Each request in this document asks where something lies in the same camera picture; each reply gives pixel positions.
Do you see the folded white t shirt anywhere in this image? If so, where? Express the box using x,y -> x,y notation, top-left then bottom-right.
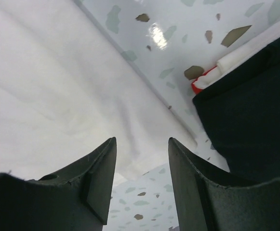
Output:
195,14 -> 280,90

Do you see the folded black t shirt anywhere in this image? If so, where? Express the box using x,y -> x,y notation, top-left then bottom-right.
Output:
193,38 -> 280,182

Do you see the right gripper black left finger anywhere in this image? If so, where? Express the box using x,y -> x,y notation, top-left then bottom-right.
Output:
0,137 -> 117,231

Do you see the white t shirt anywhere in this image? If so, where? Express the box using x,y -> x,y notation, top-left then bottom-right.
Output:
0,0 -> 196,179
195,14 -> 280,90

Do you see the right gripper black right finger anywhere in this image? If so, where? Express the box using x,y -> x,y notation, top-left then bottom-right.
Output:
168,138 -> 280,231

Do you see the folded red t shirt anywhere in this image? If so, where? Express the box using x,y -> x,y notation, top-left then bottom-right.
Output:
191,66 -> 220,94

